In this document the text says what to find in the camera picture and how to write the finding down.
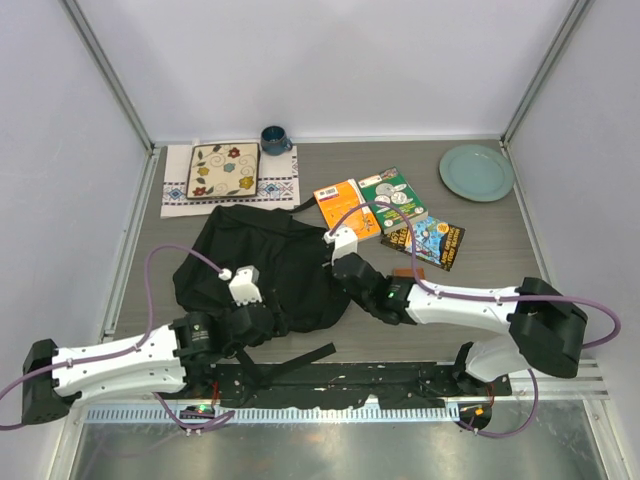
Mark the white slotted cable duct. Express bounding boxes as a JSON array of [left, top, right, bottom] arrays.
[[85, 403, 460, 424]]

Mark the white patterned placemat cloth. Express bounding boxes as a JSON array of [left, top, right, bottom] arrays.
[[160, 145, 302, 218]]

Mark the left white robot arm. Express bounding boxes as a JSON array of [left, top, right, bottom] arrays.
[[21, 303, 289, 425]]

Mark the green paperback book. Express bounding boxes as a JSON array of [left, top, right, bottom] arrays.
[[357, 167, 428, 234]]

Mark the brown leather wallet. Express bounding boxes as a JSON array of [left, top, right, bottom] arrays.
[[392, 268, 425, 280]]

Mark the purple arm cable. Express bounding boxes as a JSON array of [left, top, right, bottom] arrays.
[[329, 202, 624, 439], [0, 245, 236, 434]]

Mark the orange paperback book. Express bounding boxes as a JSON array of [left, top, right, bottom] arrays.
[[314, 179, 381, 240]]

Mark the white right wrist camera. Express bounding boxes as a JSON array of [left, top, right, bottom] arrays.
[[323, 226, 359, 264]]

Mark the square floral ceramic plate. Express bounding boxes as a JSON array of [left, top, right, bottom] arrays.
[[186, 143, 261, 200]]

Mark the round teal plate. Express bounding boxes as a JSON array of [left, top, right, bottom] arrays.
[[439, 144, 515, 203]]

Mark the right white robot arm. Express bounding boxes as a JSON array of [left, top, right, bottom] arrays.
[[332, 253, 588, 395]]

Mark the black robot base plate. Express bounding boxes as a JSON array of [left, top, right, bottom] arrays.
[[154, 359, 514, 409]]

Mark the blue ceramic mug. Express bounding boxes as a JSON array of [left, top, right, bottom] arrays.
[[260, 125, 293, 156]]

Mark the black comic cover book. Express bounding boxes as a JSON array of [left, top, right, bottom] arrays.
[[381, 216, 466, 271]]

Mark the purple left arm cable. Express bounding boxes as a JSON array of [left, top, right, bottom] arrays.
[[0, 245, 236, 434]]

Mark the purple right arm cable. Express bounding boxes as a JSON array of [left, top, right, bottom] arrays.
[[329, 202, 624, 439]]

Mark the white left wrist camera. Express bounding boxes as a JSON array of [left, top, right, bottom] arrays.
[[218, 266, 262, 306]]

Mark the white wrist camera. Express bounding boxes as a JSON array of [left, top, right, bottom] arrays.
[[323, 226, 359, 264], [218, 266, 262, 306]]

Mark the black fabric backpack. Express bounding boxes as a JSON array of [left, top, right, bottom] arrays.
[[172, 197, 351, 386]]

